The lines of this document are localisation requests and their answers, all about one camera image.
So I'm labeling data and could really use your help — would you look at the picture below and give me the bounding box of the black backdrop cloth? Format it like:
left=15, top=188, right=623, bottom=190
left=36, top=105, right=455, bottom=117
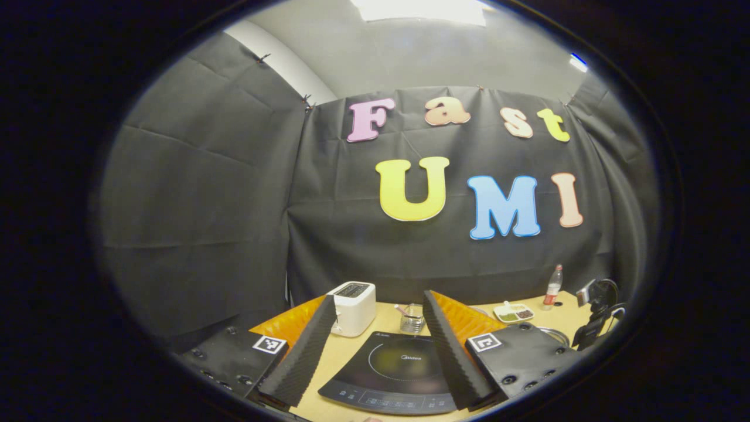
left=97, top=32, right=663, bottom=352

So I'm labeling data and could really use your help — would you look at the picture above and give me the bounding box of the steel pot with black handles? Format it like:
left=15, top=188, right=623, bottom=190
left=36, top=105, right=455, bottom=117
left=536, top=326, right=570, bottom=348

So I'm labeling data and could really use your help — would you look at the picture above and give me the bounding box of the white toaster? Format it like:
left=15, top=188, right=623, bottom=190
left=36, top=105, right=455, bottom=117
left=326, top=281, right=377, bottom=338

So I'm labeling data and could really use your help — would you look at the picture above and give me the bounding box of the clear bottle with red label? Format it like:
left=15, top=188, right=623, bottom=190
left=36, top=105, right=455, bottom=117
left=542, top=264, right=564, bottom=311

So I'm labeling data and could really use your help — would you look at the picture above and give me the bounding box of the white divided dish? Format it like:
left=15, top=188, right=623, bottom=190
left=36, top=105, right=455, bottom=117
left=493, top=302, right=534, bottom=324

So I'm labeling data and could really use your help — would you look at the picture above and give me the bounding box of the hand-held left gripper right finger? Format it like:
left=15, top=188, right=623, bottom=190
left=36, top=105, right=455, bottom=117
left=422, top=290, right=587, bottom=412

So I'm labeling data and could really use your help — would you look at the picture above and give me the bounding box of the black induction cooktop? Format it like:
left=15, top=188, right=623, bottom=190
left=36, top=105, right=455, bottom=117
left=318, top=331, right=458, bottom=416

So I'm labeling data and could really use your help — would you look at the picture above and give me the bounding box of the large ceiling light panel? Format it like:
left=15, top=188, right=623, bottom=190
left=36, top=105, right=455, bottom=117
left=352, top=0, right=487, bottom=27

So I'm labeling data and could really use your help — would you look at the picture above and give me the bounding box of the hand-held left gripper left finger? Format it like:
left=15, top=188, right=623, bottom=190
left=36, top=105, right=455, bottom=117
left=178, top=294, right=338, bottom=410

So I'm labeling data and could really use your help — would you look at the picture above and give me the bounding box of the small wire basket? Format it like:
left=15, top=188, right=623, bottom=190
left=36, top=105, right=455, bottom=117
left=400, top=304, right=425, bottom=335

